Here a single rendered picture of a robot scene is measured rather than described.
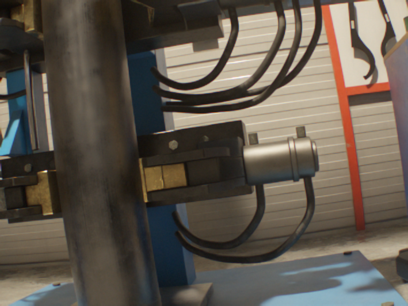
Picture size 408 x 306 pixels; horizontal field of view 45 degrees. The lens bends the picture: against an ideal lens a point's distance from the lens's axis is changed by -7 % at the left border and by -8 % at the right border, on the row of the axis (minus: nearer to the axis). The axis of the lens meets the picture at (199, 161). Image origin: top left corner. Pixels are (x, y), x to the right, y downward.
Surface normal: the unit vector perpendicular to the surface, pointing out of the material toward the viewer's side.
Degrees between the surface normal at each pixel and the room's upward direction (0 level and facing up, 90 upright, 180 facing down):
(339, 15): 90
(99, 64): 90
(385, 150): 90
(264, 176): 124
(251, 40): 90
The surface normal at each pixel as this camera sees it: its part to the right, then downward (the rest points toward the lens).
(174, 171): 0.55, -0.11
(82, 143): -0.11, -0.01
